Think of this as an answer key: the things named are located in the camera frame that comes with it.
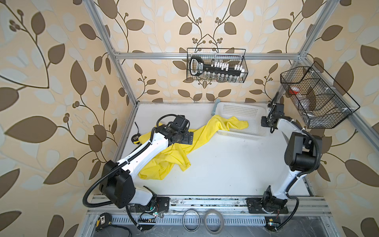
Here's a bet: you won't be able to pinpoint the black wire basket wall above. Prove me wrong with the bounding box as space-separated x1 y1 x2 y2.
187 47 248 83
280 61 360 129

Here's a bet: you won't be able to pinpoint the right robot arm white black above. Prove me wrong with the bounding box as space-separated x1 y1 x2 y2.
261 94 322 213

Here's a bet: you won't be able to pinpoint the black wire basket right wall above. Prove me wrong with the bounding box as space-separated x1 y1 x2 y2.
280 61 360 129

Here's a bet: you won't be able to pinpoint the yellow trousers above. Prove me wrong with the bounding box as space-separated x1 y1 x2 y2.
138 115 249 180

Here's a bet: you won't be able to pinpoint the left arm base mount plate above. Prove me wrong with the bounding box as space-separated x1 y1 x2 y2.
129 196 170 213

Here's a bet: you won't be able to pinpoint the black tool with white sockets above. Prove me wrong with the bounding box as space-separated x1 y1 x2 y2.
187 55 248 77

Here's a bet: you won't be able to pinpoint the black yellow tape measure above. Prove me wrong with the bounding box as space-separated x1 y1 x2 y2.
95 212 113 232

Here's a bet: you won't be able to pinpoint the right tape roll ring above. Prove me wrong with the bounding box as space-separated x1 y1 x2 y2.
203 209 225 235

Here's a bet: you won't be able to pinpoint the white plastic perforated basket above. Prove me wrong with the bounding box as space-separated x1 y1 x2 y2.
216 102 269 140

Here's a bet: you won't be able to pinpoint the black wire basket back wall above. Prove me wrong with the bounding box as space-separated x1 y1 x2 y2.
187 47 248 83

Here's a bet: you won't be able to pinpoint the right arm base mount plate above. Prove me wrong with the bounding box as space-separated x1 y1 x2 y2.
246 197 289 214

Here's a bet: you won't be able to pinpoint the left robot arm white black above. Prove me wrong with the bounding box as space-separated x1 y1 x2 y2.
83 114 193 210

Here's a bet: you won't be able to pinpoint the aluminium front rail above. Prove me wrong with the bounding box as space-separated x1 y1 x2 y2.
87 195 332 226

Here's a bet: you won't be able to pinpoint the left tape roll ring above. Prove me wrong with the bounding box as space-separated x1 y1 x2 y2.
181 209 201 233

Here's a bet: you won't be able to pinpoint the tape roll ring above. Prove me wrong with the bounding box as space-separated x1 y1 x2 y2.
203 209 225 235
181 209 201 233

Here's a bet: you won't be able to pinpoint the red capped item in basket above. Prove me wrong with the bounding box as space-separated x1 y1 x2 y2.
288 86 301 95

